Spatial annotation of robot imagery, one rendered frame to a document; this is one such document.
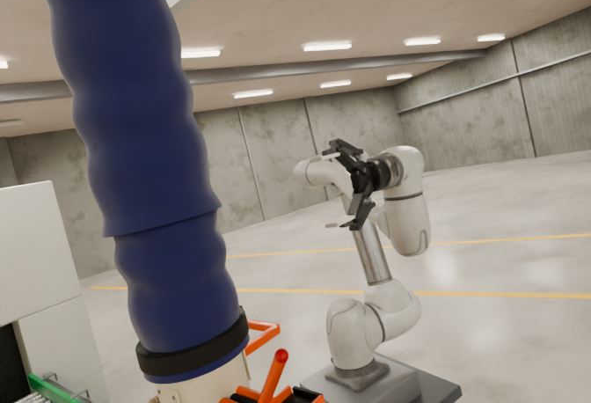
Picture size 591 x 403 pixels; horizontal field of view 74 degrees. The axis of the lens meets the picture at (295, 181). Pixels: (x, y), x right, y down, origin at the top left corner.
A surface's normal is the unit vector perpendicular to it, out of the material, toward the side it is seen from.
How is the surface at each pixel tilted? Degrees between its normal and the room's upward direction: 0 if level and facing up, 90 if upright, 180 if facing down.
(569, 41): 90
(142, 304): 73
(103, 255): 90
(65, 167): 90
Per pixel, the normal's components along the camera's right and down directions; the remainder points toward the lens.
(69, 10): -0.21, -0.07
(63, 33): -0.51, 0.04
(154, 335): -0.36, 0.21
